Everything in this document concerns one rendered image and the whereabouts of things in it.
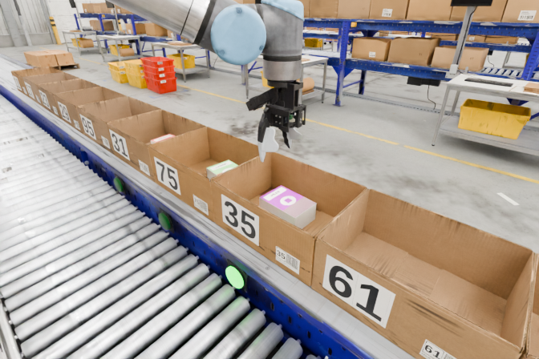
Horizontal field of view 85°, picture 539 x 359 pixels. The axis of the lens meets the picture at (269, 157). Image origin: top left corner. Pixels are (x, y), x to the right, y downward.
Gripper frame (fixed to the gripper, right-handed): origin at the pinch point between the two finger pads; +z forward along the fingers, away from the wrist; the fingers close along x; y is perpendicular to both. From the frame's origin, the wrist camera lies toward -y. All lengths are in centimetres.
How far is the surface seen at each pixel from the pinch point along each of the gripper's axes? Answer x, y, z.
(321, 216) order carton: 17.6, 6.4, 29.0
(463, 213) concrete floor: 201, 36, 118
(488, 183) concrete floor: 272, 44, 118
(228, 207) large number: -8.3, -11.3, 19.4
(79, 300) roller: -48, -36, 44
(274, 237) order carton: -8.2, 7.4, 20.4
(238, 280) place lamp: -15.8, 0.2, 35.9
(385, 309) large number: -8.5, 38.2, 21.6
